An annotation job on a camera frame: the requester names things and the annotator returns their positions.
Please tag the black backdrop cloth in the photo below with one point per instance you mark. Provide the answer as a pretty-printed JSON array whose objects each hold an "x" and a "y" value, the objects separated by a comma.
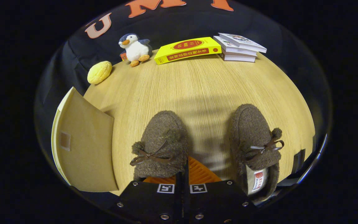
[{"x": 259, "y": 18}]

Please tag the beige fabric storage box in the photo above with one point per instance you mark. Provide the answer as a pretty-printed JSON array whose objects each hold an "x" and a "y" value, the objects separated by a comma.
[{"x": 85, "y": 143}]

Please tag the penguin plush toy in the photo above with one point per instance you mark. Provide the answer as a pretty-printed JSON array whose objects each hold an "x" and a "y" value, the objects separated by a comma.
[{"x": 135, "y": 48}]

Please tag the brown fuzzy shoe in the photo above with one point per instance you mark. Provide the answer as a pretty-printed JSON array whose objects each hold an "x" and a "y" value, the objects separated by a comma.
[
  {"x": 160, "y": 133},
  {"x": 250, "y": 127}
]

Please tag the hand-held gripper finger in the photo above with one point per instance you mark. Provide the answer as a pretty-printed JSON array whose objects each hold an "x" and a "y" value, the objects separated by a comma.
[
  {"x": 179, "y": 202},
  {"x": 186, "y": 202}
]

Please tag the yellow book with red circle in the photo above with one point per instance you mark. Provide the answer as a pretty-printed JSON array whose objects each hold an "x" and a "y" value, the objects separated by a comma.
[{"x": 186, "y": 49}]

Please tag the yellow round bread toy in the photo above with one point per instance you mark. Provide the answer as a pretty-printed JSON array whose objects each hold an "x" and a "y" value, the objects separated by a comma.
[{"x": 99, "y": 72}]

